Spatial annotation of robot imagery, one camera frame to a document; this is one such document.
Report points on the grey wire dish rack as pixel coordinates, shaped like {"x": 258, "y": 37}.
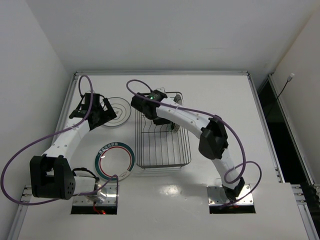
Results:
{"x": 159, "y": 143}

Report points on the green red rim plate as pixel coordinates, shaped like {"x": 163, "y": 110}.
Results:
{"x": 114, "y": 158}
{"x": 178, "y": 98}

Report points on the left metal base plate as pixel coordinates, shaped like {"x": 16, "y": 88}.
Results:
{"x": 106, "y": 197}

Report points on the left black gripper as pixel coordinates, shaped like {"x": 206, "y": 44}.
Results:
{"x": 100, "y": 110}

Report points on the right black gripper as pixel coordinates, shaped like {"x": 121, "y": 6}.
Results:
{"x": 163, "y": 122}

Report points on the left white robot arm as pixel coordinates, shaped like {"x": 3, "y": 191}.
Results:
{"x": 51, "y": 175}

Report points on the black wall cable white plug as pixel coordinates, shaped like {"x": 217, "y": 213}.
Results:
{"x": 289, "y": 78}

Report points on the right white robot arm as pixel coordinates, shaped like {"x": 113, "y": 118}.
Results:
{"x": 211, "y": 132}

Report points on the metal base plate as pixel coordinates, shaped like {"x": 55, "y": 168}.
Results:
{"x": 217, "y": 196}
{"x": 106, "y": 197}

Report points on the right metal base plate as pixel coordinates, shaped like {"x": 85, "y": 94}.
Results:
{"x": 217, "y": 196}

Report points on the white plate thin green rings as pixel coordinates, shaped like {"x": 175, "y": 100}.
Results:
{"x": 123, "y": 112}

